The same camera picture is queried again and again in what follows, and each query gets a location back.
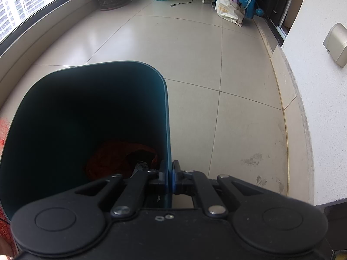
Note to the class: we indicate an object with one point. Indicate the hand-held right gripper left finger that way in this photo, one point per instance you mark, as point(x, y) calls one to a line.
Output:
point(162, 174)

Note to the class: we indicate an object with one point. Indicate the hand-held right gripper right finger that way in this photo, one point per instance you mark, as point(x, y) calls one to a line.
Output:
point(176, 181)

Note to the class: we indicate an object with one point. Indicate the red mesh bag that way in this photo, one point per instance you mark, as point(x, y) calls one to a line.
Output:
point(108, 159)

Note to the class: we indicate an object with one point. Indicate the teal plastic trash bin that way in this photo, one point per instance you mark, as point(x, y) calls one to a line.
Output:
point(81, 108)

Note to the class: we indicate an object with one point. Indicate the dark crumpled wrapper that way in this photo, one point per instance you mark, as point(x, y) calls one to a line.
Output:
point(140, 166)

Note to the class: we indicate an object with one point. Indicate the red net bag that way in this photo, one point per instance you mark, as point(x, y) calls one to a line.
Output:
point(3, 131)

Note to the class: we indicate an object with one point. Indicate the dark wooden furniture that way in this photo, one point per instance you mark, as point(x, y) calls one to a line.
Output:
point(337, 222)

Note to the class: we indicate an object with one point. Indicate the red fuzzy cloth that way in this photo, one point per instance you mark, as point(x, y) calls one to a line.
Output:
point(5, 230)

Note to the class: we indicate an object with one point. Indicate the white tote bag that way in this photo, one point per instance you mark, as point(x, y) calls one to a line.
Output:
point(227, 9)

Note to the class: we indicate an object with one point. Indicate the small blue ball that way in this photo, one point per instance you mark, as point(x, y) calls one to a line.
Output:
point(260, 12)

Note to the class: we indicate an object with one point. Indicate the dark sliding door frame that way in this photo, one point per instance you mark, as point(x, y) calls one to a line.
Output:
point(273, 2)

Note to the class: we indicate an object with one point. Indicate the beige wall socket cover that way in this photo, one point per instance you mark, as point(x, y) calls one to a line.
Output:
point(336, 44)

